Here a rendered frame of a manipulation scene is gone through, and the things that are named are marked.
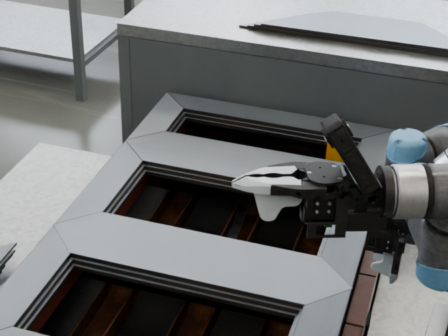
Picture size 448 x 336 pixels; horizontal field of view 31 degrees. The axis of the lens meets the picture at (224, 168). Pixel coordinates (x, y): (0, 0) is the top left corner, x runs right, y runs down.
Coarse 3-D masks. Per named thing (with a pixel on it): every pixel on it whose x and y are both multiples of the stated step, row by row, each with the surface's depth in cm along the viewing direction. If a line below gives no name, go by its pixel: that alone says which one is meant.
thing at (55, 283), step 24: (192, 120) 256; (216, 120) 254; (240, 120) 252; (144, 168) 229; (168, 168) 227; (120, 192) 216; (240, 192) 222; (72, 264) 193; (96, 264) 191; (120, 264) 189; (48, 288) 183; (168, 288) 187; (192, 288) 185; (216, 288) 184; (264, 312) 181; (288, 312) 180
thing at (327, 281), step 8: (320, 264) 191; (328, 264) 191; (320, 272) 188; (328, 272) 188; (336, 272) 189; (320, 280) 186; (328, 280) 186; (336, 280) 186; (312, 288) 184; (320, 288) 184; (328, 288) 184; (336, 288) 184; (312, 296) 181; (320, 296) 181; (328, 296) 181
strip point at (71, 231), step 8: (88, 216) 205; (96, 216) 205; (56, 224) 202; (64, 224) 202; (72, 224) 202; (80, 224) 202; (88, 224) 202; (64, 232) 199; (72, 232) 199; (80, 232) 199; (64, 240) 196; (72, 240) 196; (72, 248) 194
